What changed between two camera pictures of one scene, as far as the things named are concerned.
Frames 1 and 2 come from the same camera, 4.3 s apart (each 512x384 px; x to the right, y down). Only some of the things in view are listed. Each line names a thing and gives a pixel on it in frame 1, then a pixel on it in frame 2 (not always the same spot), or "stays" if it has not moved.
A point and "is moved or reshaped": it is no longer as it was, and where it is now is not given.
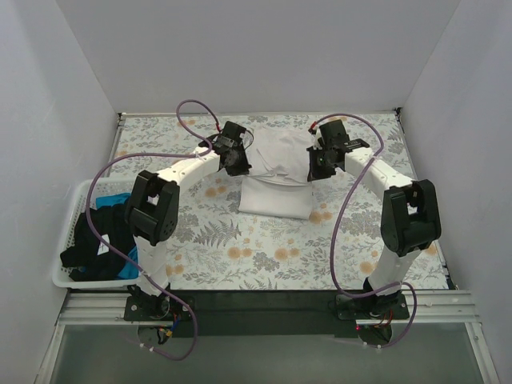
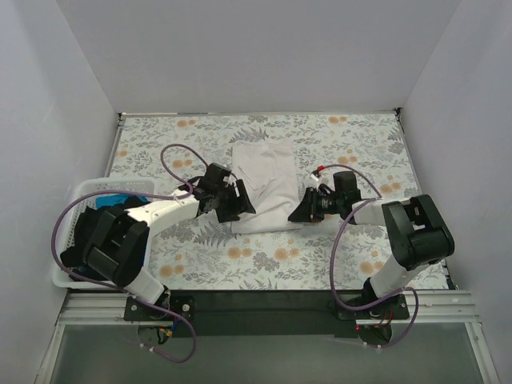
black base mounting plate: [261, 314] stays
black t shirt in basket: [112, 221] stays
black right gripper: [318, 167] → [313, 205]
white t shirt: [278, 182] is moved or reshaped
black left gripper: [237, 165] → [233, 200]
